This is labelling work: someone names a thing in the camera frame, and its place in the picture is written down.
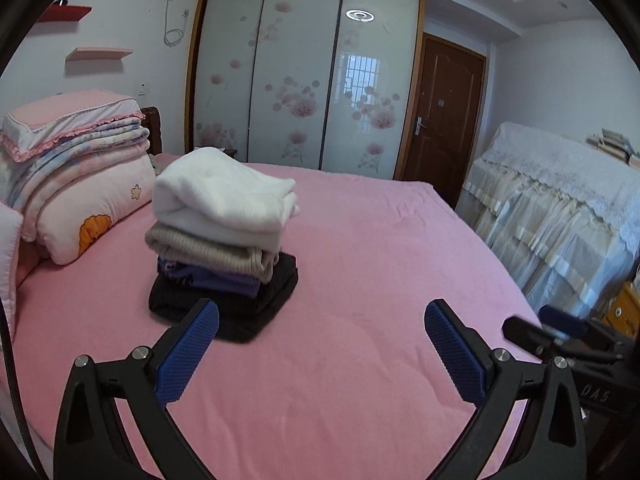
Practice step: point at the stack of books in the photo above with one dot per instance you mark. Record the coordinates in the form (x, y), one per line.
(612, 145)

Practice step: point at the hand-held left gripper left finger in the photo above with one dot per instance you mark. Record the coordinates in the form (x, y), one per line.
(187, 350)

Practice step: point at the pink cartoon print quilt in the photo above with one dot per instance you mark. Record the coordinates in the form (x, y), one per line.
(90, 210)

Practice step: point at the wooden drawer cabinet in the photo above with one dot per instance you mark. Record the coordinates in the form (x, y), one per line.
(627, 310)

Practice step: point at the folded beige knit sweater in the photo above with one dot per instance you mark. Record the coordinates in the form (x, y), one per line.
(210, 255)

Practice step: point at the brown wooden door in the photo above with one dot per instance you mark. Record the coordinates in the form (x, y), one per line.
(445, 110)

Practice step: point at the white wall switch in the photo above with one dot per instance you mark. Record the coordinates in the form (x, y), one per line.
(144, 89)

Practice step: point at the white fuzzy cardigan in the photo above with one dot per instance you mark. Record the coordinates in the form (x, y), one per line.
(220, 195)

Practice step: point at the floral sliding door wardrobe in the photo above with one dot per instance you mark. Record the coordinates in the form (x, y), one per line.
(300, 70)

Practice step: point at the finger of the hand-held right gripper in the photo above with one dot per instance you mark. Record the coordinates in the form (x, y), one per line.
(525, 332)
(562, 320)

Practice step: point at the pink wall shelf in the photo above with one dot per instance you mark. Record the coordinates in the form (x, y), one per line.
(97, 53)

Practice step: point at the folded black garment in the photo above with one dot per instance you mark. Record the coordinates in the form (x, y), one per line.
(250, 315)

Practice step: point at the pink frilled pillow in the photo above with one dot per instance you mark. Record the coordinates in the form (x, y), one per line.
(60, 115)

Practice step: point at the folded purple garment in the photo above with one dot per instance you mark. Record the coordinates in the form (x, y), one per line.
(210, 277)

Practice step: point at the small pink cushion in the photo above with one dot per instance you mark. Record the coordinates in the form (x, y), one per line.
(7, 270)

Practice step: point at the dark wooden headboard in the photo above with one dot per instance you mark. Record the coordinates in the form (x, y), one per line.
(152, 130)

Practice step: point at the lace cloth covered furniture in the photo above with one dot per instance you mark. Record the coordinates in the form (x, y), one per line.
(550, 220)

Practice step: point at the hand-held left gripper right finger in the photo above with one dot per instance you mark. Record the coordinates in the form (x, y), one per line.
(455, 350)

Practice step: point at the red wall shelf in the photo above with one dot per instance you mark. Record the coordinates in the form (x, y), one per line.
(65, 13)

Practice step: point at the pink bed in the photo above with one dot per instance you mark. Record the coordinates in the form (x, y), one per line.
(350, 260)

